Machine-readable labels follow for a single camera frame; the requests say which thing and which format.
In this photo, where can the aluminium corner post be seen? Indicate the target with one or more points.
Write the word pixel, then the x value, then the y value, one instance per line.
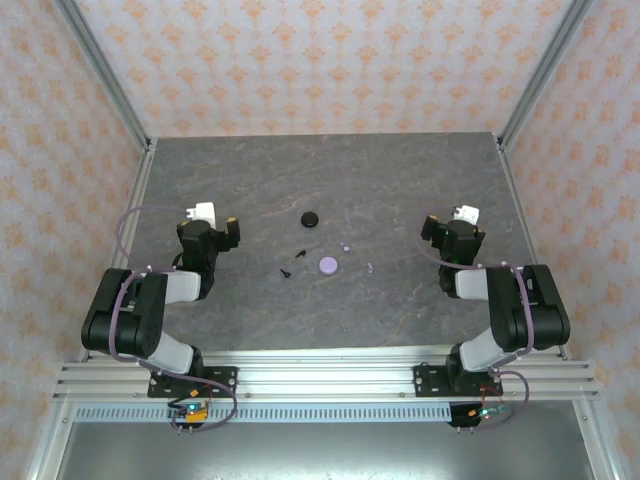
pixel 102 65
pixel 545 65

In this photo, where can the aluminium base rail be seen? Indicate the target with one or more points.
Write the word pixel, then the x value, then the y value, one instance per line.
pixel 325 372

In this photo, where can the aluminium table side rail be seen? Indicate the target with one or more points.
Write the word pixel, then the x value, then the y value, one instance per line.
pixel 134 200
pixel 518 200

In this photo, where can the purple earbud charging case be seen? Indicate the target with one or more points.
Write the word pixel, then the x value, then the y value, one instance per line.
pixel 328 265

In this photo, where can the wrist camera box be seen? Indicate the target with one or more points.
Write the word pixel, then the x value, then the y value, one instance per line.
pixel 466 213
pixel 202 211

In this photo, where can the black earbud charging case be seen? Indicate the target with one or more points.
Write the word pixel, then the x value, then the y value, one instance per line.
pixel 310 220

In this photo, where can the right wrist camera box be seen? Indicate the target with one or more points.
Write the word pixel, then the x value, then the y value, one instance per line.
pixel 466 213

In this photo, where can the aluminium frame leg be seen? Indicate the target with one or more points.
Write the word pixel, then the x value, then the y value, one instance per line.
pixel 597 450
pixel 49 450

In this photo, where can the grey metal panel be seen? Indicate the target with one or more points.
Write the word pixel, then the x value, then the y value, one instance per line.
pixel 325 452

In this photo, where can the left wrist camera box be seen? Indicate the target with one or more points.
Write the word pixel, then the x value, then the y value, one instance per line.
pixel 202 211

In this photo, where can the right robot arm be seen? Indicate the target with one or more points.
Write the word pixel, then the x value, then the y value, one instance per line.
pixel 530 320

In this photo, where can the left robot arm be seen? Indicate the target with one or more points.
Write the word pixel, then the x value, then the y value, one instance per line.
pixel 125 320

